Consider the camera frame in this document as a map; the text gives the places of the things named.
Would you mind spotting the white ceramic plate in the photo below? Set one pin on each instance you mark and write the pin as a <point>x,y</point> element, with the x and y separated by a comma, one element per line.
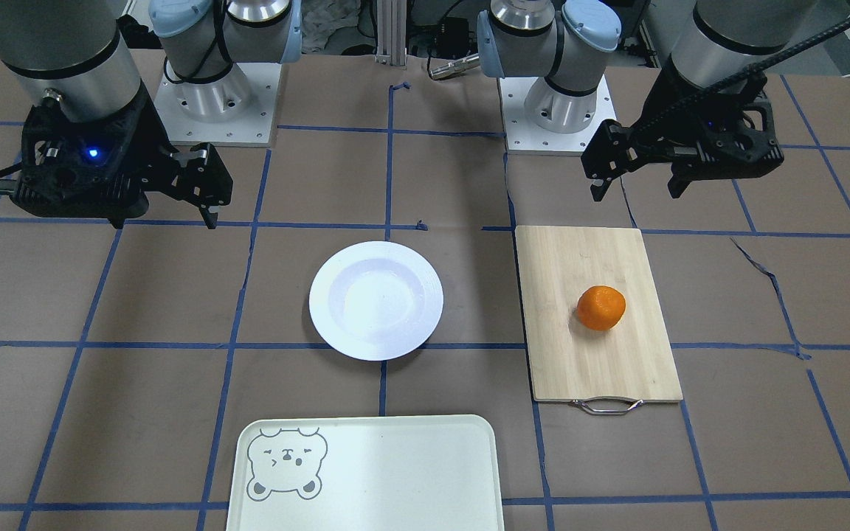
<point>376,301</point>

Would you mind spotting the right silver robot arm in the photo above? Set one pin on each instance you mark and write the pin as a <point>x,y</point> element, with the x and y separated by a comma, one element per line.
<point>78,49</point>

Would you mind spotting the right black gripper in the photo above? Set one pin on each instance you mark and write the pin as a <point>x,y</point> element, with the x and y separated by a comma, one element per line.
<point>156,168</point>

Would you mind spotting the bamboo cutting board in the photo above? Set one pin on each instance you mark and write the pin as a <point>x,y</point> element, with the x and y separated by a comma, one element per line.
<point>600,371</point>

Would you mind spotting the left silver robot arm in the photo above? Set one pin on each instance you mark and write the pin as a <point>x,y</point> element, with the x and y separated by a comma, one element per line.
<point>569,46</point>

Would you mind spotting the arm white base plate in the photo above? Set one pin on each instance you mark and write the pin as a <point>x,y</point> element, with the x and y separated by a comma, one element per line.
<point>521,118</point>
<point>255,110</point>

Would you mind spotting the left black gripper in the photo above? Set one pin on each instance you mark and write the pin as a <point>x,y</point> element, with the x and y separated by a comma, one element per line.
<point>662,127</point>

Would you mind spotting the pale green bear tray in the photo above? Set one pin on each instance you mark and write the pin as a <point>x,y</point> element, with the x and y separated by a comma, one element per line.
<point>426,472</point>

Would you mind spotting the orange mandarin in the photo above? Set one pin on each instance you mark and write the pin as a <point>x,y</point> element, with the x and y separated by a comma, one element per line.
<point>600,307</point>

